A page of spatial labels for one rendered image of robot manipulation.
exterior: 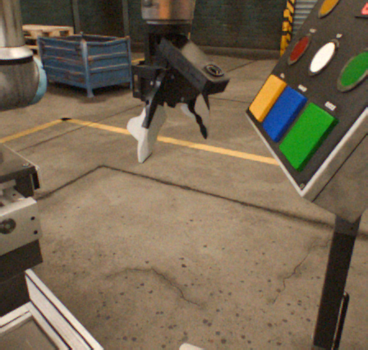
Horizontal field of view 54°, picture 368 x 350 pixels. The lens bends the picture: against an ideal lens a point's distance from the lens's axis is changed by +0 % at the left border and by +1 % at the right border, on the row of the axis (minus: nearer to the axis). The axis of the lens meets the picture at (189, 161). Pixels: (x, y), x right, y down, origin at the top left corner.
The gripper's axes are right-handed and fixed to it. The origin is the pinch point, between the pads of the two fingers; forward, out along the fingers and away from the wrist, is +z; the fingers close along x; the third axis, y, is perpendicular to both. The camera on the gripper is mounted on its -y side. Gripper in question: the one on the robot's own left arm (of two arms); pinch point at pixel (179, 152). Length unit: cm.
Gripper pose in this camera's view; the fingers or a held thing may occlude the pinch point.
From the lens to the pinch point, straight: 60.0
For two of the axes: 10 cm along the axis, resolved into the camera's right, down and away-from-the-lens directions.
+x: -7.0, 2.9, -6.5
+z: 0.0, 9.1, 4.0
